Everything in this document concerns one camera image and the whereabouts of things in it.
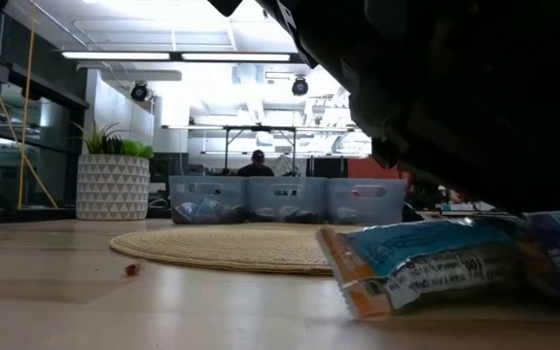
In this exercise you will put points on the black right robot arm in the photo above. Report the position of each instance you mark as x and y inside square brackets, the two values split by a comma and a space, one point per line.
[455, 48]

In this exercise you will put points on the blue and orange granola bar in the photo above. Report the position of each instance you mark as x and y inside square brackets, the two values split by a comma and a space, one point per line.
[421, 262]

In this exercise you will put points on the orange partition panel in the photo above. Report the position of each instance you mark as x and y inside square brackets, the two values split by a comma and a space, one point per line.
[372, 167]

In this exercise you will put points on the black ceiling spotlight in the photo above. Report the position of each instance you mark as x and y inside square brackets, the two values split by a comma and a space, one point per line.
[300, 86]
[139, 91]

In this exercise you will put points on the person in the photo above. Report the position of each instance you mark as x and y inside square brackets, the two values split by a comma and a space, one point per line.
[255, 167]

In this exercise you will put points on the ceiling strip light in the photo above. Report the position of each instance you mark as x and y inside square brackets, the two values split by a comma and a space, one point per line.
[236, 57]
[115, 55]

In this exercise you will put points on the round woven yellow placemat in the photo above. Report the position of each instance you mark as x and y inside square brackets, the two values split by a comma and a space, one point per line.
[221, 248]

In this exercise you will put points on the small red crumb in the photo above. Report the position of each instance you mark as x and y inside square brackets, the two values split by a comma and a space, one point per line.
[133, 269]

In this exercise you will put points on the white triangle-patterned plant pot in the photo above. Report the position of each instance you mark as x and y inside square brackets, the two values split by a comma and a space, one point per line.
[112, 187]

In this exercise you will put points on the green succulent plant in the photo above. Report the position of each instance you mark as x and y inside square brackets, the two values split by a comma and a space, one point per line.
[110, 143]

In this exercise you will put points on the black background workstation frame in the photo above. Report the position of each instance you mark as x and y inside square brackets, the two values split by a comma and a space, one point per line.
[260, 129]

